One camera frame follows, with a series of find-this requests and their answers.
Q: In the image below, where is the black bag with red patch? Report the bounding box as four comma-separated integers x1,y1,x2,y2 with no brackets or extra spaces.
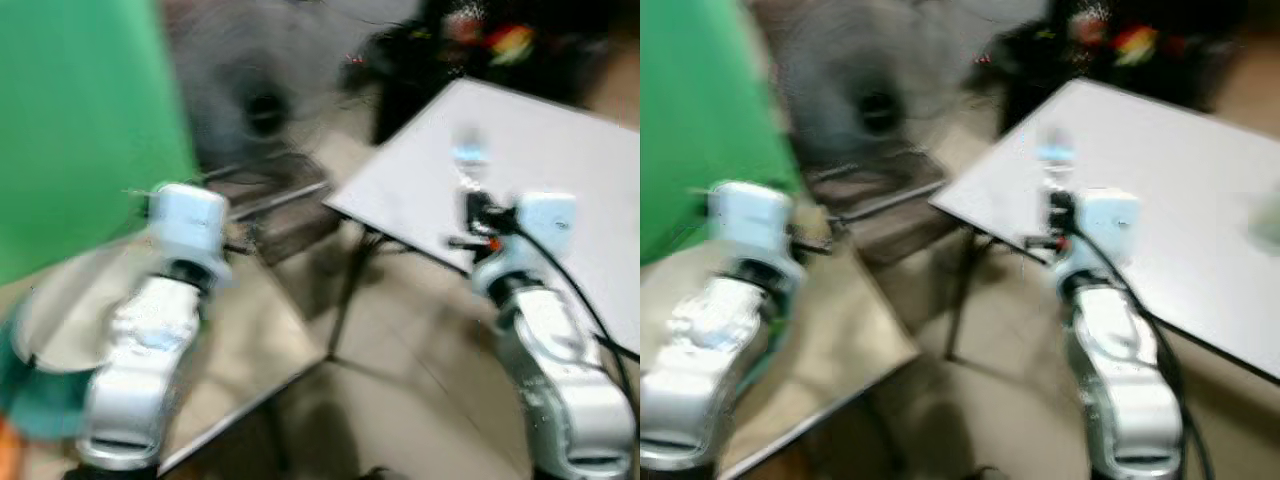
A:
345,0,613,143
988,0,1243,133

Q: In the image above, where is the black wire rack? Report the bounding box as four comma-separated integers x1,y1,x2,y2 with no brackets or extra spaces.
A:
205,150,343,267
805,150,953,267

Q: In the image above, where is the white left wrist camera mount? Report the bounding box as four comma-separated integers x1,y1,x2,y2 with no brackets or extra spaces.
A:
147,182,234,288
707,180,797,283

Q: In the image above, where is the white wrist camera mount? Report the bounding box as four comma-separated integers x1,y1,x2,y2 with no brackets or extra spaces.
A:
707,180,797,283
1074,187,1144,278
514,191,580,273
147,182,234,288

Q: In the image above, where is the clear bottle with blue label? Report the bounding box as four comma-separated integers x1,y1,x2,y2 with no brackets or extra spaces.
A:
450,124,492,193
1035,124,1078,193

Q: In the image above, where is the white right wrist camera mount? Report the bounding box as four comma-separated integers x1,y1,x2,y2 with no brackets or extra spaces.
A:
1074,187,1144,278
514,191,580,273

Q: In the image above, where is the green backdrop cloth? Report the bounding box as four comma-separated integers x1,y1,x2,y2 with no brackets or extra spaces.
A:
640,0,803,268
0,0,198,288

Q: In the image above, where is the round grey plate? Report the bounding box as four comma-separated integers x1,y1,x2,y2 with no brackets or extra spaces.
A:
14,244,153,377

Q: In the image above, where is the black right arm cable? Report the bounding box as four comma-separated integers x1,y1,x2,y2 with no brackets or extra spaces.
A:
1070,228,1217,480
514,225,641,363

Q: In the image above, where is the teal green bowl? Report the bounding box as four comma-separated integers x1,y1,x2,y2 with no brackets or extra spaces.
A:
0,318,93,443

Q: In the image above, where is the black table leg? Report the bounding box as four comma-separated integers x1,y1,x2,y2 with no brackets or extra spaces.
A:
944,224,993,363
324,224,387,363

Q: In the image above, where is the grey pedestal fan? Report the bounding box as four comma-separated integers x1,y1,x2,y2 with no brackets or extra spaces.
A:
165,0,353,179
770,0,968,173

